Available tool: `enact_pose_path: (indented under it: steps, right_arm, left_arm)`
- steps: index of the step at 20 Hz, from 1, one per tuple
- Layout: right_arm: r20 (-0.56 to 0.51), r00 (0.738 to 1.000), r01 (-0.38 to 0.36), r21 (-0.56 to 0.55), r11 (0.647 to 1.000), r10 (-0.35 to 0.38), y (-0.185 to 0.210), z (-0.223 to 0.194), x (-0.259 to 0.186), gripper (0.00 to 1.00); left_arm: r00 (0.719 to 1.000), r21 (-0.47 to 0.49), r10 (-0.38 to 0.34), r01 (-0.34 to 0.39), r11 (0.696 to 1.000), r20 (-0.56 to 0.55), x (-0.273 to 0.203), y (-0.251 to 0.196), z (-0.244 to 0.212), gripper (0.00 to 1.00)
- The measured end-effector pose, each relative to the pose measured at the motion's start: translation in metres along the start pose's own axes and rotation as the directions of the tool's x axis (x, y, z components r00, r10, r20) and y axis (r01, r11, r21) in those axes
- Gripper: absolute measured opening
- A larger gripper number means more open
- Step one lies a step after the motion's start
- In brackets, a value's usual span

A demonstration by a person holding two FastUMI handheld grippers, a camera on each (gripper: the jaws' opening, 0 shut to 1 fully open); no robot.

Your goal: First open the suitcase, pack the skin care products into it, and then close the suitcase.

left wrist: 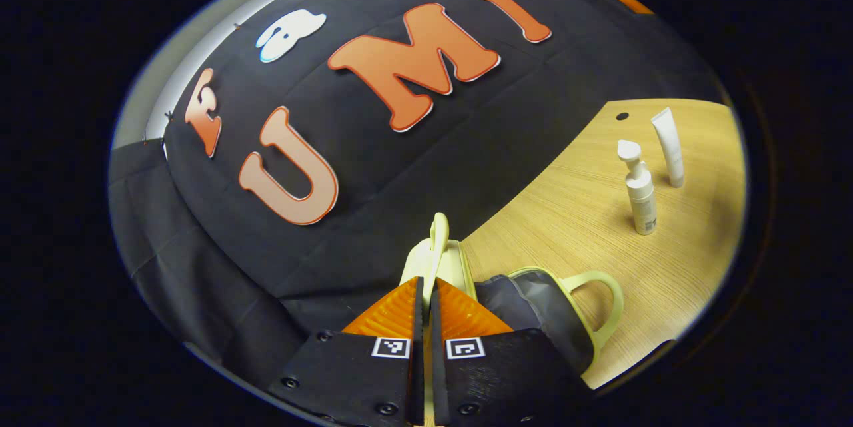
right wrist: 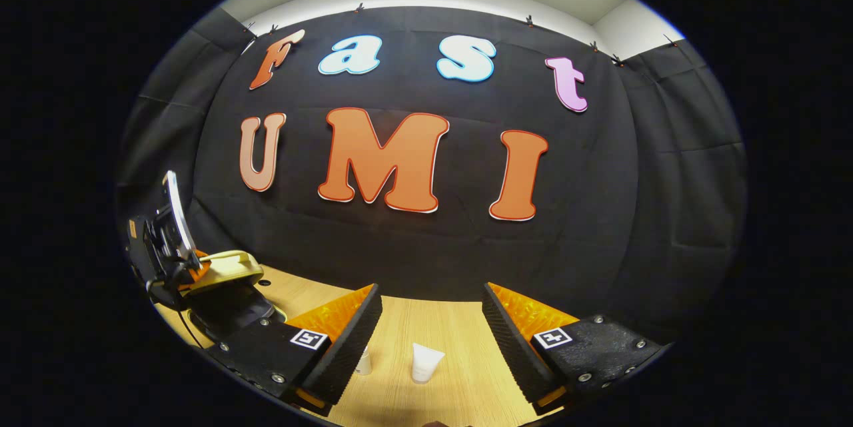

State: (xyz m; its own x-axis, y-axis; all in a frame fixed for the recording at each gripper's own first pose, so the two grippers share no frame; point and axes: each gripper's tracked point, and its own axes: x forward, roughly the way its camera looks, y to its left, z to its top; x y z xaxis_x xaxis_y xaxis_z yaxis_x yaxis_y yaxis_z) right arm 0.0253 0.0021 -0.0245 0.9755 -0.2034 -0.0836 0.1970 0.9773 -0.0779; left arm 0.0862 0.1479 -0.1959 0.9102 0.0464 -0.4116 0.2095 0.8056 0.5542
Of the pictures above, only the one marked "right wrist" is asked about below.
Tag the white pump bottle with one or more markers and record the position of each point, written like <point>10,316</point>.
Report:
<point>364,364</point>

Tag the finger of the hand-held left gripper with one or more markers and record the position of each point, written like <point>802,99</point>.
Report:
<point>198,268</point>

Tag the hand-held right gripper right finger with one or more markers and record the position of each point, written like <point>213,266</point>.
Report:
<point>513,347</point>

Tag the black backdrop cloth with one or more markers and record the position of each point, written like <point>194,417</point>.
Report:
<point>600,247</point>

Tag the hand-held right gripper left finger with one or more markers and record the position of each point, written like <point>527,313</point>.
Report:
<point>350,347</point>

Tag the row of small cloth clips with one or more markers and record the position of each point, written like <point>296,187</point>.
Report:
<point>360,8</point>

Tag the white squeeze tube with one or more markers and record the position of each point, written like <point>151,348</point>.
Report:
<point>425,364</point>

